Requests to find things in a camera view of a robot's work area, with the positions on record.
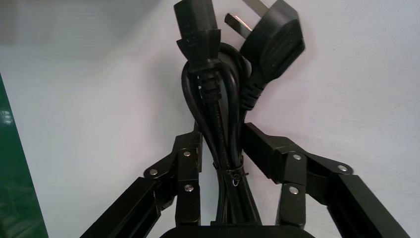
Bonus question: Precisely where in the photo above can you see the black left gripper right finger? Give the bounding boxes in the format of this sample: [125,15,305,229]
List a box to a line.
[243,123,411,238]

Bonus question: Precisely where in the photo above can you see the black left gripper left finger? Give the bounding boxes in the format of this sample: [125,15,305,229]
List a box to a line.
[80,123,203,238]

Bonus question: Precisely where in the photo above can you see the black power cable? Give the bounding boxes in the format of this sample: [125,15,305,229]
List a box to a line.
[173,0,306,227]

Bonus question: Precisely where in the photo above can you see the black cable twist tie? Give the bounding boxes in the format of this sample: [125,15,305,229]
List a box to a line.
[226,164,250,188]

